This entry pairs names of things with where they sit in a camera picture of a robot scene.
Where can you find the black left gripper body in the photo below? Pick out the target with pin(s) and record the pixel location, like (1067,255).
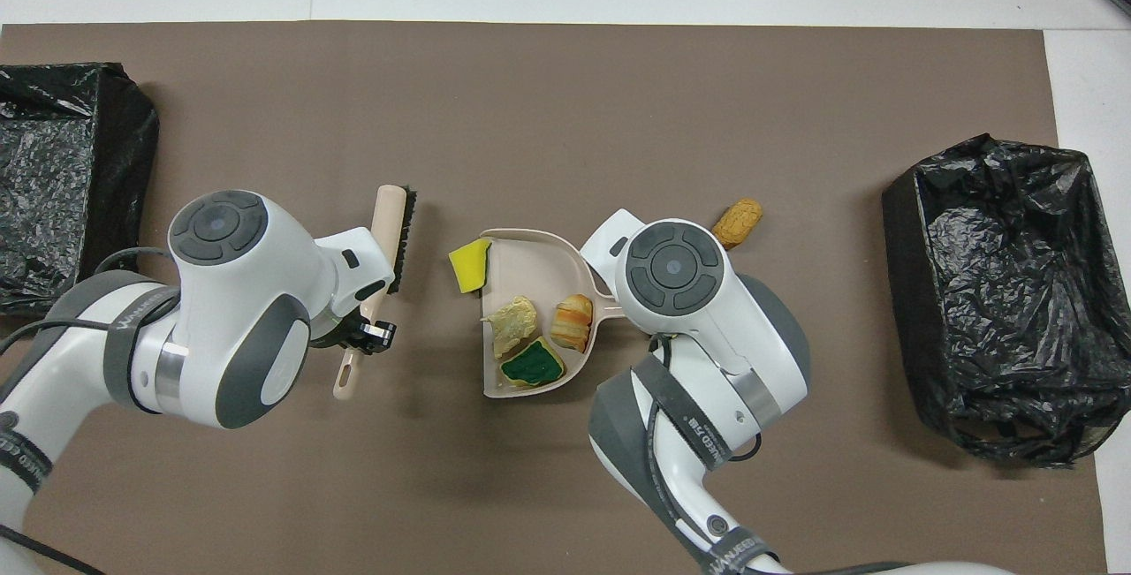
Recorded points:
(340,334)

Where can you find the yellow sponge wedge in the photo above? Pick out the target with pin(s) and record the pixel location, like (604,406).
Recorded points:
(468,266)

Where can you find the beige hand brush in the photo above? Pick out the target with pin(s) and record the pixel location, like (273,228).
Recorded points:
(389,222)

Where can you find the torn croissant chunk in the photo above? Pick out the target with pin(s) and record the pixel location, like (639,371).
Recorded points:
(512,319)

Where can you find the green and yellow sponge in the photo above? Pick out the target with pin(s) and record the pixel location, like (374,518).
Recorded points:
(533,365)

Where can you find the beige plastic dustpan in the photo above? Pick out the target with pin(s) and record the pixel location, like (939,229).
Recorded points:
(530,268)

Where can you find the orange striped croissant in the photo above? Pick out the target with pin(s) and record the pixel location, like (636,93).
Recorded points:
(573,321)

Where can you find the peanut-shaped brown bread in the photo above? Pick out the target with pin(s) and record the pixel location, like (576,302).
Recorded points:
(742,220)

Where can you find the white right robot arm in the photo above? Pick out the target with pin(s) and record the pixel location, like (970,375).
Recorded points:
(707,328)

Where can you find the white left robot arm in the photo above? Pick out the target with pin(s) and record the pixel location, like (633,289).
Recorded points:
(230,292)

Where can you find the black bag-lined bin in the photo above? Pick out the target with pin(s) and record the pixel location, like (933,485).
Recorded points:
(998,292)
(53,204)

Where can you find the brown table mat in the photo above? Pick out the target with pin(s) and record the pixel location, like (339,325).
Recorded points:
(530,71)

